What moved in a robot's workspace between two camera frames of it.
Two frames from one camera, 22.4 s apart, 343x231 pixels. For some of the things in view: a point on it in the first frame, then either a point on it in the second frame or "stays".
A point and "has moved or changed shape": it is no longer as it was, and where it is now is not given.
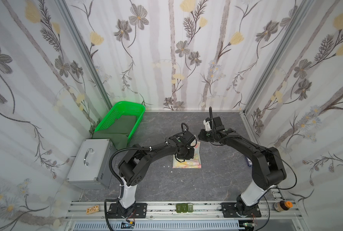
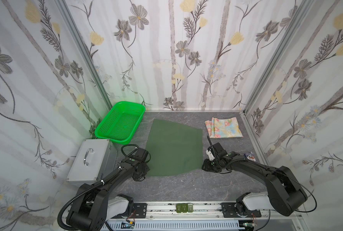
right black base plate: (228, 209) stays
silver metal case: (92, 168) stays
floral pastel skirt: (195, 162) has moved or changed shape
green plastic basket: (121, 109) stays
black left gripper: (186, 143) → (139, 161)
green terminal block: (184, 208) stays
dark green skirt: (117, 131) → (174, 148)
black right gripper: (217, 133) → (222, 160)
